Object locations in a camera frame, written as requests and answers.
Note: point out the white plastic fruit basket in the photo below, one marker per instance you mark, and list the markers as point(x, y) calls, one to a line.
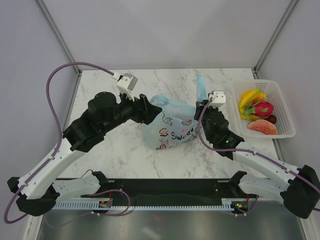
point(284, 125)

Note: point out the fake watermelon slice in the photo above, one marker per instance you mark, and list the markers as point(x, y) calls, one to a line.
point(263, 126)

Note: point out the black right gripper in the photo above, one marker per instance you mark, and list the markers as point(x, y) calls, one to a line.
point(199, 106)

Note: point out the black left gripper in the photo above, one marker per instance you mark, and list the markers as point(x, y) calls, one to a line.
point(145, 112)

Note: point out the right aluminium corner post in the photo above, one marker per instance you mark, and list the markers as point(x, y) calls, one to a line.
point(275, 35)

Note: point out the red fake dragon fruit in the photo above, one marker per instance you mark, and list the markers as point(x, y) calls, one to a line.
point(260, 109)

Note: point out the yellow fake banana bunch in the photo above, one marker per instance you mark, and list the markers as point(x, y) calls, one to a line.
point(251, 96)

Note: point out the light blue plastic bag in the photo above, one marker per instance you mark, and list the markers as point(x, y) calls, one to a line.
point(174, 126)

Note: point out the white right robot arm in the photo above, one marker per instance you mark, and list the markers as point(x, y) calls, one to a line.
point(297, 188)

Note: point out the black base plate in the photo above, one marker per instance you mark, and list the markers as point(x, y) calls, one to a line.
point(176, 191)

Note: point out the left aluminium corner post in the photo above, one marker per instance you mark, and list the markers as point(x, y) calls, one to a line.
point(54, 29)

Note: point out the orange fake peach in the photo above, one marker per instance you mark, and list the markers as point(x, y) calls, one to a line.
point(262, 97)

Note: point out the white slotted cable duct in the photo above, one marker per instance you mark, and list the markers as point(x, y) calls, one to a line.
point(98, 205)

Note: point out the dark purple fake plum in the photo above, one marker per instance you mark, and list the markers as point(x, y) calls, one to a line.
point(272, 119)

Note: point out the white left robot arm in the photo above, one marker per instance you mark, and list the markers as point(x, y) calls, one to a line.
point(40, 190)

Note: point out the aluminium corner post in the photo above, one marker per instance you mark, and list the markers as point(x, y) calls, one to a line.
point(54, 29)
point(275, 35)

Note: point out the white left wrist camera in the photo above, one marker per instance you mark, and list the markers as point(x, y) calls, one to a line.
point(125, 84)

